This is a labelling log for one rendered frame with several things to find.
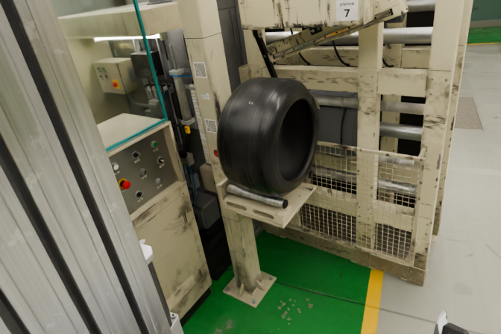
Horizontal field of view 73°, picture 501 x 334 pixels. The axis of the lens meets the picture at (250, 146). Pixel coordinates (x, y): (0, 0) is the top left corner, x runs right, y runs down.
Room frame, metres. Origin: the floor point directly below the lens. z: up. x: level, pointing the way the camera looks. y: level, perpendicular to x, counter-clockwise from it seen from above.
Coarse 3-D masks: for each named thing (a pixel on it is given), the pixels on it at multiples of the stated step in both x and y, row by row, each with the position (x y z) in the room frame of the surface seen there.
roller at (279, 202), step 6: (228, 186) 1.49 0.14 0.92; (234, 186) 1.48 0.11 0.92; (234, 192) 1.46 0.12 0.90; (240, 192) 1.44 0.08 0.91; (246, 192) 1.42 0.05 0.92; (252, 192) 1.40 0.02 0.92; (252, 198) 1.39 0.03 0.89; (258, 198) 1.37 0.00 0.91; (264, 198) 1.35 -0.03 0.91; (270, 198) 1.34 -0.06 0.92; (276, 198) 1.32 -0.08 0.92; (282, 198) 1.32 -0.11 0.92; (270, 204) 1.33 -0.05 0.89; (276, 204) 1.31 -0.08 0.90; (282, 204) 1.29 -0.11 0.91
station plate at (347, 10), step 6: (336, 0) 1.46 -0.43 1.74; (342, 0) 1.45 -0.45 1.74; (348, 0) 1.43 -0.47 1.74; (354, 0) 1.42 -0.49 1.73; (336, 6) 1.46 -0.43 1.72; (342, 6) 1.45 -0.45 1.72; (348, 6) 1.43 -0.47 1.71; (354, 6) 1.42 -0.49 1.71; (336, 12) 1.46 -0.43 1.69; (342, 12) 1.45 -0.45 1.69; (348, 12) 1.43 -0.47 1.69; (354, 12) 1.42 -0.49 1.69; (336, 18) 1.46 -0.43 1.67; (342, 18) 1.45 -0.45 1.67; (348, 18) 1.43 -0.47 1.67; (354, 18) 1.42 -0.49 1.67
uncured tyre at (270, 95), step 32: (256, 96) 1.37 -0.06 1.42; (288, 96) 1.37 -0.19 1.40; (224, 128) 1.34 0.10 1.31; (256, 128) 1.26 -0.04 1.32; (288, 128) 1.72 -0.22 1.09; (224, 160) 1.31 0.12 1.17; (256, 160) 1.22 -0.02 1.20; (288, 160) 1.61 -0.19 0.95; (256, 192) 1.32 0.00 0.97; (288, 192) 1.33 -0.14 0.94
